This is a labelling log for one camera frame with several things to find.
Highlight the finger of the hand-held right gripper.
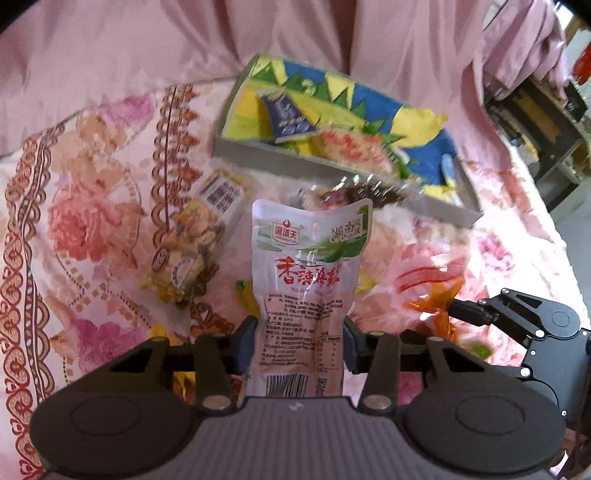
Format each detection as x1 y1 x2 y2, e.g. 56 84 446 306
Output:
447 288 537 341

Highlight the yellow nut snack packet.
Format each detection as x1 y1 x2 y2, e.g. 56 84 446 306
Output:
141 170 246 308

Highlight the large pink curtain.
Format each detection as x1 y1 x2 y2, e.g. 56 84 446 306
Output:
0 0 513 160

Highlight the pale orange snack packet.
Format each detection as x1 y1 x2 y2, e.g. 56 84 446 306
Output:
316 128 409 178

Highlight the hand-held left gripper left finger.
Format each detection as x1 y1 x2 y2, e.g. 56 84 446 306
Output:
110 316 257 412

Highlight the thin yellow snack packet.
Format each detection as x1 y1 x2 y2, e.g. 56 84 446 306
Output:
235 279 262 320

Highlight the dark wooden desk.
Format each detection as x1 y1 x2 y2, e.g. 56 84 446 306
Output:
484 76 591 186

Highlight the lilac tied curtain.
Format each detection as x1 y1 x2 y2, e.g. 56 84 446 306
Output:
480 0 575 95

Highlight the white red print snack packet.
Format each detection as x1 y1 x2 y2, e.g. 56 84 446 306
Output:
244 198 374 398

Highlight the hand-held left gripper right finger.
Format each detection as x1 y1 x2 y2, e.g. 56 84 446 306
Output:
344 318 488 413

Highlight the floral bed blanket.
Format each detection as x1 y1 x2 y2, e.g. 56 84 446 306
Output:
0 76 587 480

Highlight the clear plastic snack bag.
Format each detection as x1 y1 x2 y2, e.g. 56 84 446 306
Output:
295 179 409 210

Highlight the grey tray with cartoon lining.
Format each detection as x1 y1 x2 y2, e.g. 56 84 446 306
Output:
211 54 485 228

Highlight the dark blue snack packet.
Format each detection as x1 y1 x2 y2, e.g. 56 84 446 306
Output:
260 89 320 142

